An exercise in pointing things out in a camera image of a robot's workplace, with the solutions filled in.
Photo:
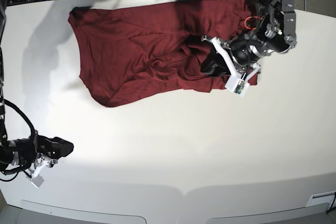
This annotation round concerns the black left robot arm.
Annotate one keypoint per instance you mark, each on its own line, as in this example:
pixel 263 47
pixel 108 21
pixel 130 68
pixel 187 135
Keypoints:
pixel 272 29

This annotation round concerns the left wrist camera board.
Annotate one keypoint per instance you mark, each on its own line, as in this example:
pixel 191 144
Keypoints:
pixel 237 85

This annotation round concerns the white label plate on table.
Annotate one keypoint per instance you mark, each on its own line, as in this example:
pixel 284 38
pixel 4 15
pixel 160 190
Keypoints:
pixel 322 198

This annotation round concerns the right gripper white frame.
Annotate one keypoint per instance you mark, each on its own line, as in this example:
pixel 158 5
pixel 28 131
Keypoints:
pixel 49 148

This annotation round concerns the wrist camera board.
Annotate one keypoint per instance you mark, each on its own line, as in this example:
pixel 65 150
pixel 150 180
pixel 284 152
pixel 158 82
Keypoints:
pixel 237 85
pixel 36 181

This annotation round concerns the dark red long-sleeve shirt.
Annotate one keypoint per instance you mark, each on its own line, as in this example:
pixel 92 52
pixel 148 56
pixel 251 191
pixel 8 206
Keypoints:
pixel 133 53

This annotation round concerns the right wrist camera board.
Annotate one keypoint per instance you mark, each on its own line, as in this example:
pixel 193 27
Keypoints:
pixel 36 181

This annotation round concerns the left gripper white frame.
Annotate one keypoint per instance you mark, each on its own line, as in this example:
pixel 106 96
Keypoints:
pixel 228 58

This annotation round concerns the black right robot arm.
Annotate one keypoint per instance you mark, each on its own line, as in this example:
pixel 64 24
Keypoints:
pixel 23 150

